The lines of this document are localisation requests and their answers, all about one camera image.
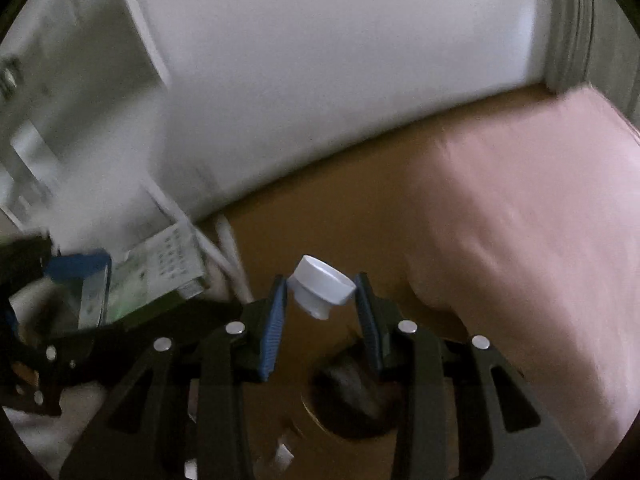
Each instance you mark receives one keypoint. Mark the brown trash bin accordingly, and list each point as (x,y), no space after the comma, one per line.
(345,400)

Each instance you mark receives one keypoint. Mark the white plastic bottle cap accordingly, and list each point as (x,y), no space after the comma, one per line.
(320,280)

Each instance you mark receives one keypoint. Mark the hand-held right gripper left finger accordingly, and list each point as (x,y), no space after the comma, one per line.
(272,330)

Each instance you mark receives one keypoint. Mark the grey curtain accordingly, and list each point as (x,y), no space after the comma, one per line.
(580,25)

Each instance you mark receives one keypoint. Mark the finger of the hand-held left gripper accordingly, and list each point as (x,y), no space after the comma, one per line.
(75,265)
(65,365)

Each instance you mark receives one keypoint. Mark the white desk shelf unit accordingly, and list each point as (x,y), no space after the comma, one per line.
(50,85)

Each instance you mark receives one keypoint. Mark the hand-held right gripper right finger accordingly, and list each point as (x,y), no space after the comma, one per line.
(370,320)

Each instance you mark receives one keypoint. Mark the pink bedding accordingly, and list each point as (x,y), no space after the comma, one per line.
(525,235)

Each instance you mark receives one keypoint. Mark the green white printed box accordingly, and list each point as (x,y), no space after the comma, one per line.
(160,265)

